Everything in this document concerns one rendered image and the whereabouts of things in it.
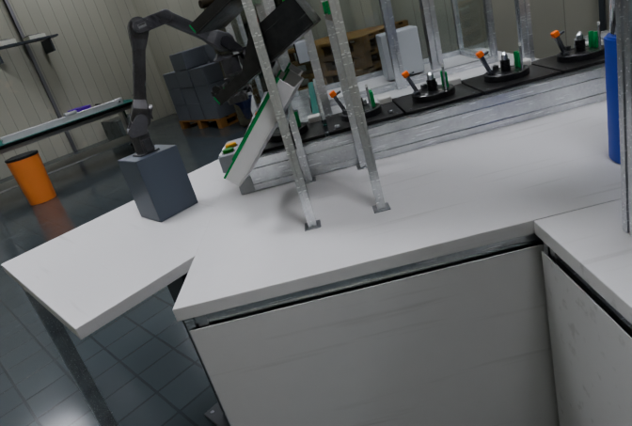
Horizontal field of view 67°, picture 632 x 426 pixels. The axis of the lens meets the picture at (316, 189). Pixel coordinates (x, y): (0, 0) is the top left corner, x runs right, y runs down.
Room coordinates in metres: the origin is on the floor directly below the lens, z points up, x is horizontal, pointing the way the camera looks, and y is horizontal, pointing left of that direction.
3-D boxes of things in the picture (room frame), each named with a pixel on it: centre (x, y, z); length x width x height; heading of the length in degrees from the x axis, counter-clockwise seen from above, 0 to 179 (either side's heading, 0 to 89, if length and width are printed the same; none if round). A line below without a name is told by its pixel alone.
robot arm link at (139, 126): (1.47, 0.47, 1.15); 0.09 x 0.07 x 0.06; 19
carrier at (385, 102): (1.56, -0.22, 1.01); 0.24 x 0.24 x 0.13; 87
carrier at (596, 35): (1.51, -0.95, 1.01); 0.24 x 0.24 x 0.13; 87
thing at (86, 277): (1.43, 0.44, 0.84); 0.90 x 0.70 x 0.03; 130
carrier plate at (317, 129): (1.57, 0.04, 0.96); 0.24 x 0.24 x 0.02; 87
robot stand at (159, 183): (1.47, 0.48, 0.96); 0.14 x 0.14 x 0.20; 40
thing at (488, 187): (1.55, -0.40, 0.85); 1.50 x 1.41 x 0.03; 177
